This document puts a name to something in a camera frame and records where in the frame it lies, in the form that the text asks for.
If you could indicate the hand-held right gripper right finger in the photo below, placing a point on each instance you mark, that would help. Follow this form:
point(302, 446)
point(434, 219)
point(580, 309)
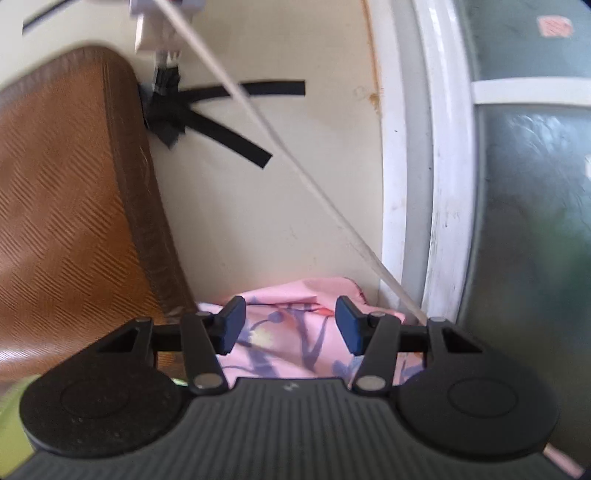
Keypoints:
point(348, 330)

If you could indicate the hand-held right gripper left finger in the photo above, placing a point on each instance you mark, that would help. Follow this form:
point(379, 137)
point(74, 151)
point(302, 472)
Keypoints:
point(233, 323)

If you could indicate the pink printed bed sheet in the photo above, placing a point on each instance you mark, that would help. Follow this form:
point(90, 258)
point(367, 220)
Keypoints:
point(286, 332)

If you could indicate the black tape strip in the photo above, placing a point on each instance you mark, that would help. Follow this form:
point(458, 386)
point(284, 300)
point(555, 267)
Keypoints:
point(272, 88)
point(231, 141)

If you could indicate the brown woven seat mat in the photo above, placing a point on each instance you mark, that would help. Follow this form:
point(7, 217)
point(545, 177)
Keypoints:
point(60, 207)

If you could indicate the black plug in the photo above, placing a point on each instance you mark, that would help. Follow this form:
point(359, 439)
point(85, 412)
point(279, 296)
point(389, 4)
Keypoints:
point(167, 81)

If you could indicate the white power strip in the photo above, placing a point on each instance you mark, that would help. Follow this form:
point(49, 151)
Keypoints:
point(157, 23)

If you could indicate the pink window sticker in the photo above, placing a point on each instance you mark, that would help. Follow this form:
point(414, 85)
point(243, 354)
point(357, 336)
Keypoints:
point(555, 26)

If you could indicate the white window frame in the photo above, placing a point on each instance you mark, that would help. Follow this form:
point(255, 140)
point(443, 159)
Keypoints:
point(443, 184)

